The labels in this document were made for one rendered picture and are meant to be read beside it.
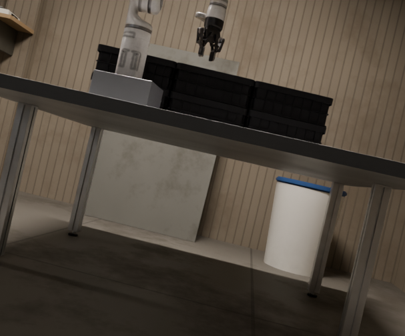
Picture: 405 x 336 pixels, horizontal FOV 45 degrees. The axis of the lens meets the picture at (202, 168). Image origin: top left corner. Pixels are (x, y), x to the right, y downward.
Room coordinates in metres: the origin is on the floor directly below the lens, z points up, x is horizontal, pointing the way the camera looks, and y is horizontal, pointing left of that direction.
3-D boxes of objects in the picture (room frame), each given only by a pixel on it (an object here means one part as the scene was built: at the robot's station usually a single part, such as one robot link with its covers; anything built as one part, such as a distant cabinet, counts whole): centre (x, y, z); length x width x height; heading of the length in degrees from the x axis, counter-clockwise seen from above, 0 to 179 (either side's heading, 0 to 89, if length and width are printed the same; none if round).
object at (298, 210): (3.58, -0.81, 0.32); 0.52 x 0.52 x 0.64
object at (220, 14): (1.93, 0.10, 1.18); 0.11 x 0.09 x 0.06; 46
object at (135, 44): (1.65, 0.31, 0.88); 0.09 x 0.09 x 0.17; 88
